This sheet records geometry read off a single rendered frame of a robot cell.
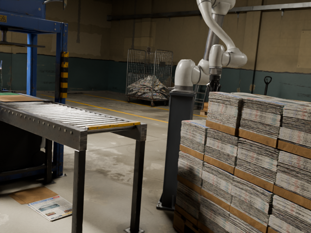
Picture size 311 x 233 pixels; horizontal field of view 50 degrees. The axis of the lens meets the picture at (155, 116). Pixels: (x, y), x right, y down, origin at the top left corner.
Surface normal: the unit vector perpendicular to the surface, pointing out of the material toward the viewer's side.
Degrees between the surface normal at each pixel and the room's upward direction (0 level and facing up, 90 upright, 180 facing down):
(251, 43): 90
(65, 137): 90
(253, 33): 90
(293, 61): 90
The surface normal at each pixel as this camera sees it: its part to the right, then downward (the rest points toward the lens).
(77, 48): 0.73, 0.15
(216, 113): -0.89, 0.00
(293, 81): -0.68, 0.06
